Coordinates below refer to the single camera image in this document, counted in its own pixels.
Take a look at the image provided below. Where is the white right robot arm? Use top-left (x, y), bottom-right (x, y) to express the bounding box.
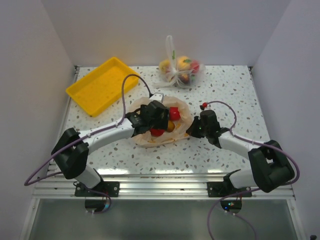
top-left (186, 110), bottom-right (295, 198)

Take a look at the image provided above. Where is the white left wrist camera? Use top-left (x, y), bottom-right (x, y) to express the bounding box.
top-left (149, 92), bottom-right (164, 103)

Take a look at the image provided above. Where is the aluminium mounting rail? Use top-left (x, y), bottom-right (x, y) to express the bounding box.
top-left (32, 173), bottom-right (296, 200)

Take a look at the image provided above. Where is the red apple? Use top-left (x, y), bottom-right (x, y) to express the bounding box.
top-left (169, 107), bottom-right (181, 121)

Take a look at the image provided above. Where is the clear plastic bag of fruit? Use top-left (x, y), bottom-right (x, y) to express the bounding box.
top-left (154, 35), bottom-right (206, 88)

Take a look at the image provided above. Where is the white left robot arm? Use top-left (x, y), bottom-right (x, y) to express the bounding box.
top-left (51, 100), bottom-right (169, 197)

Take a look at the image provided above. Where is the small red fruit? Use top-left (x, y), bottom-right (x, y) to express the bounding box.
top-left (149, 128), bottom-right (165, 137)

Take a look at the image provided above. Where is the orange banana print plastic bag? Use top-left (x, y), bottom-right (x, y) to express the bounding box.
top-left (132, 96), bottom-right (193, 148)

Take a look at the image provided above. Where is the yellow plastic tray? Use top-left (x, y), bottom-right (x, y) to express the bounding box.
top-left (65, 57), bottom-right (136, 117)

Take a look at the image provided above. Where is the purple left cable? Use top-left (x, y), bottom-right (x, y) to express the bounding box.
top-left (23, 74), bottom-right (153, 216)

